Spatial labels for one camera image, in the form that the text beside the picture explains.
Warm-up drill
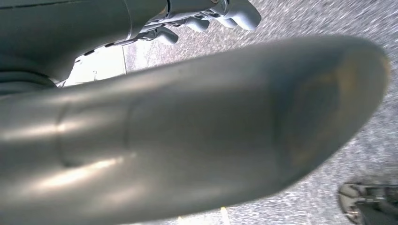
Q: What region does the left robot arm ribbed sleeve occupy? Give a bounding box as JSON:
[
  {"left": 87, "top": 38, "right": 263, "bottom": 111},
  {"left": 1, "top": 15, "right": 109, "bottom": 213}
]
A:
[{"left": 0, "top": 63, "right": 59, "bottom": 95}]

